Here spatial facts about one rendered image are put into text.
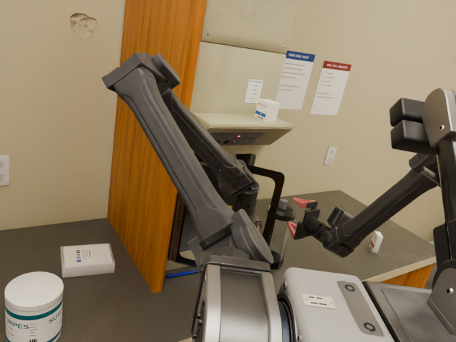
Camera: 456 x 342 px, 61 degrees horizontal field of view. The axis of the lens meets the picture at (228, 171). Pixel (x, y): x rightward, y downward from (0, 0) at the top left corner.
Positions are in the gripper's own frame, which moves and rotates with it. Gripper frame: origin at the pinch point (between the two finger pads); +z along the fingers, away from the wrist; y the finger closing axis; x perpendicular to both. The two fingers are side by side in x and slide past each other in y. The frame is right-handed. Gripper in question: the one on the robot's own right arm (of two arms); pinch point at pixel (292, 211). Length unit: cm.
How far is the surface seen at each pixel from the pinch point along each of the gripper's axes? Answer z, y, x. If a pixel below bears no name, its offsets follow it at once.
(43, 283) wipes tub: 1, -9, 81
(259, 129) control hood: 1.3, 30.4, 21.7
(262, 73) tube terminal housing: 12.1, 45.2, 16.1
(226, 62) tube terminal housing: 12, 47, 30
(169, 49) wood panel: 14, 49, 48
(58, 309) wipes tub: -5, -14, 79
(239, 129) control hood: 1.4, 30.4, 28.9
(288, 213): 1.6, -1.6, 0.3
